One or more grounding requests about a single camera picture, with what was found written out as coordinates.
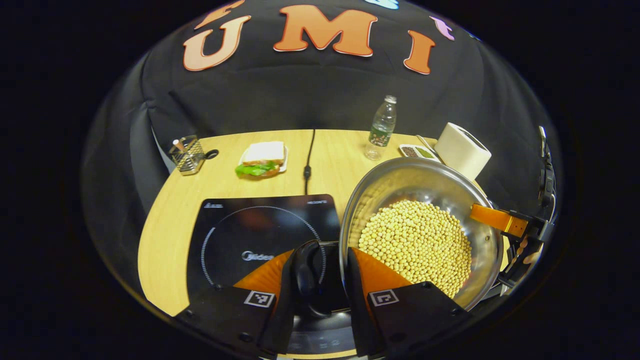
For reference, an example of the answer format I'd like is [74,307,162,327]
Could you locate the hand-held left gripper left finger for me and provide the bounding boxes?
[175,242,311,360]

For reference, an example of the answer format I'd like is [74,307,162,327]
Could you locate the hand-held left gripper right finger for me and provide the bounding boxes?
[346,246,473,358]

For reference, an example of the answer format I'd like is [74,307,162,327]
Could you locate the steel pot with black handles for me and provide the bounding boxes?
[292,157,505,321]

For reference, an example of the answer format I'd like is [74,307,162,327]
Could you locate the pile of yellow soybeans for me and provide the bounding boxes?
[357,200,473,299]

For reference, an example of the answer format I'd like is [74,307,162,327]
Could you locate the black induction cooktop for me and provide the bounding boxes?
[186,194,351,356]

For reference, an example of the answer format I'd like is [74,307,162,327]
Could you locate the white toaster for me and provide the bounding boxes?
[434,122,492,182]

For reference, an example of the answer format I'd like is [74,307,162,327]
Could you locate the white divided bean tray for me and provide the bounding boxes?
[399,144,442,162]

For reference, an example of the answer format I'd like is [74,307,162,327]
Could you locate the clear plastic water bottle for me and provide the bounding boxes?
[364,95,398,162]

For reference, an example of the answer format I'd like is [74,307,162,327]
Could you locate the sandwich on white plate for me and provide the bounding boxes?
[235,141,289,178]

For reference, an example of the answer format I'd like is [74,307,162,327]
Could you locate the black power cable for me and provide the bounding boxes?
[303,129,317,196]

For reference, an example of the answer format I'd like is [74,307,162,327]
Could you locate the metal wire basket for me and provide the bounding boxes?
[169,135,207,176]

